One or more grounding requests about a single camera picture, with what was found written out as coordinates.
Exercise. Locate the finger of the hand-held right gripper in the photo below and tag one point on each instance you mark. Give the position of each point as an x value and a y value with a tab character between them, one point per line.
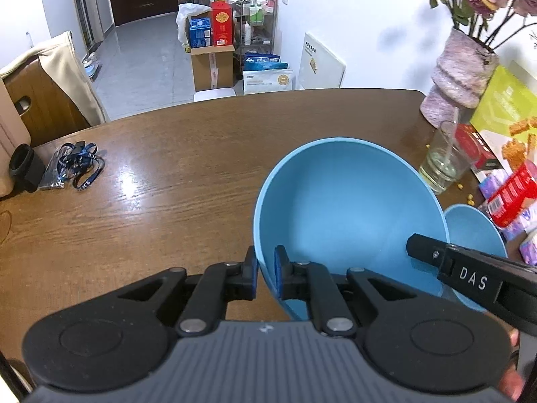
428	249

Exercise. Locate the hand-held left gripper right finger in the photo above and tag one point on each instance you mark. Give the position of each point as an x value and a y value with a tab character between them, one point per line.
279	270

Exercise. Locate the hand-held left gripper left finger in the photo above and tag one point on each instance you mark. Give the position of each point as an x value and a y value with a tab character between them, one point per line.
253	270

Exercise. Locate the blue bowl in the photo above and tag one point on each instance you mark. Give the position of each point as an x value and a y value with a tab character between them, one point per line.
348	218
474	231

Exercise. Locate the person's right hand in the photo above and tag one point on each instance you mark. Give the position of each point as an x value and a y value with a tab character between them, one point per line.
511	380

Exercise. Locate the purple tissue pack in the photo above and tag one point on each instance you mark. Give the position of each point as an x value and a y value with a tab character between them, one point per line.
491	182
529	249

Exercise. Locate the glass cup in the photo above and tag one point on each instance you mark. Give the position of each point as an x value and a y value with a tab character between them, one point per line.
442	168

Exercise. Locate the water bottle with red label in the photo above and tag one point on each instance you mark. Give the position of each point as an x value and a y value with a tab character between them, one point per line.
512	193

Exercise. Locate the white straw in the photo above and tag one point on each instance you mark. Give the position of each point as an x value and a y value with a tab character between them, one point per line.
452	130

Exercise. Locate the yellow-green carton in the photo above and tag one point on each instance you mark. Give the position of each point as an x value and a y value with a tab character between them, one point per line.
507	105

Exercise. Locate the mottled vase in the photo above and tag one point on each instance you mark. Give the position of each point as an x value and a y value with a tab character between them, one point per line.
461	75

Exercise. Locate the white printed bag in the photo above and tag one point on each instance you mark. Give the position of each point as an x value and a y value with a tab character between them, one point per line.
268	82

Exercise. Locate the cardboard box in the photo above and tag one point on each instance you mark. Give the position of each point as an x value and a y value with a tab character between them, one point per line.
212	69

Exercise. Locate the blue pack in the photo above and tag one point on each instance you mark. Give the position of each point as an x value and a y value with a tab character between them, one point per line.
266	61

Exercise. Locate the blue box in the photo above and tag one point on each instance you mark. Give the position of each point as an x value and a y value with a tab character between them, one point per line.
200	32

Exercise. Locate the storage cart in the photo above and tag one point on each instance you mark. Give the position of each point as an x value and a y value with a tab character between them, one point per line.
256	25

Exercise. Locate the red box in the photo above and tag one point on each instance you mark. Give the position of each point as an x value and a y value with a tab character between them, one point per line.
221	23

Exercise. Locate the black round object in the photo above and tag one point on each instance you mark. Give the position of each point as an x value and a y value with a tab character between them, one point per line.
25	164

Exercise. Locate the white plastic bag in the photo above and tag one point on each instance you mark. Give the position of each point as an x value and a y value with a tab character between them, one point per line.
186	12

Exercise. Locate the wooden chair with cloth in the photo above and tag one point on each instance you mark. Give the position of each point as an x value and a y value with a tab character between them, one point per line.
63	63

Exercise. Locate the white wall panel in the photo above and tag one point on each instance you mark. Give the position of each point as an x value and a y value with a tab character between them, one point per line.
321	61

